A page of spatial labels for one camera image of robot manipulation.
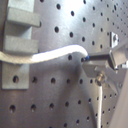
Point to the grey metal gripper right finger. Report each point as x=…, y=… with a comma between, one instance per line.
x=114, y=57

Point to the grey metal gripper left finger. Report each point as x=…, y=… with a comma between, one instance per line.
x=103, y=74

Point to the perforated metal pegboard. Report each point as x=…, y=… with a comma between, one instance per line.
x=60, y=95

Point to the small metal bracket on pegboard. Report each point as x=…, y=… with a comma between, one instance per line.
x=114, y=39

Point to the grey metal cable clip bracket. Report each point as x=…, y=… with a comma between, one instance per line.
x=19, y=22

